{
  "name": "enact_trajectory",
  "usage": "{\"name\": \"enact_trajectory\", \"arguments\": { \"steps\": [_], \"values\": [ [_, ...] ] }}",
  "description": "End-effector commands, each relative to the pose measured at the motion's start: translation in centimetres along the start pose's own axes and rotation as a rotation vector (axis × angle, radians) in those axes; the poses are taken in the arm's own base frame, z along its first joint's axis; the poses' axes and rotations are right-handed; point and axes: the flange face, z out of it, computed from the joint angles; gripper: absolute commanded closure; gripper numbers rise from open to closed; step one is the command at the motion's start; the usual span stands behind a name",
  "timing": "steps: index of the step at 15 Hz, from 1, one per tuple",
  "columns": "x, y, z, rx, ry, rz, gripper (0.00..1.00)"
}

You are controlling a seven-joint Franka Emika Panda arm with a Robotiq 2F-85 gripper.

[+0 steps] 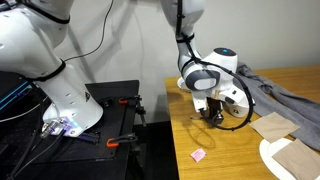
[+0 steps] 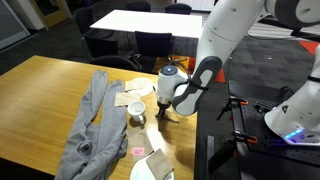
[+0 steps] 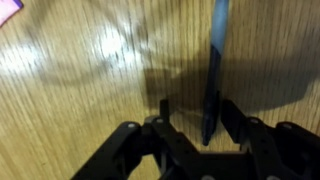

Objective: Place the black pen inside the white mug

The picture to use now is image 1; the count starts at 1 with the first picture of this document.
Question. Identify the pink sticky note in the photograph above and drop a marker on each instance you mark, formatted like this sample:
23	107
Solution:
198	155

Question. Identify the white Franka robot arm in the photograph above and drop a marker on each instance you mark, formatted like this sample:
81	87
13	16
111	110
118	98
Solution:
33	40

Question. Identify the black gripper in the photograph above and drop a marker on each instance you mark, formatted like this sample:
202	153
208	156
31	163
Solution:
214	106

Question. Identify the grey cloth garment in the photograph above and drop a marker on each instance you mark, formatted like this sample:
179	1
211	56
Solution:
283	100

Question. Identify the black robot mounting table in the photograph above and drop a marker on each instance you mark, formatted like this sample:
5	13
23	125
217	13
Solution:
113	90

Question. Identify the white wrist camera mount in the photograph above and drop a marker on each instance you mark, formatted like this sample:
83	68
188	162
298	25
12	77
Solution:
199	103

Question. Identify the brown paper napkin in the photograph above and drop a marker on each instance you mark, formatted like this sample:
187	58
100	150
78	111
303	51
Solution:
273	126
298	160

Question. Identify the large white plate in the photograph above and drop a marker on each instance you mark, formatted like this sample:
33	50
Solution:
266	153

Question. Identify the black box with blue stripes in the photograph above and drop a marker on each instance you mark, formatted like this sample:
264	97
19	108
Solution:
13	90

